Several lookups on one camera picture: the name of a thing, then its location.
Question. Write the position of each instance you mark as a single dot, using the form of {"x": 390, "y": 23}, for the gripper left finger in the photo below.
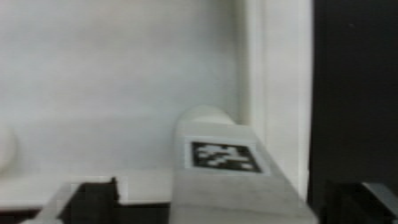
{"x": 93, "y": 205}

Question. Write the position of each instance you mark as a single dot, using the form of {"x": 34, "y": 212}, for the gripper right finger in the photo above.
{"x": 361, "y": 203}

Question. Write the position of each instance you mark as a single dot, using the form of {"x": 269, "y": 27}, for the white table leg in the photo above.
{"x": 232, "y": 189}

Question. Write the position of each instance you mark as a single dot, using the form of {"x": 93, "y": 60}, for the white square table top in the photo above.
{"x": 111, "y": 64}

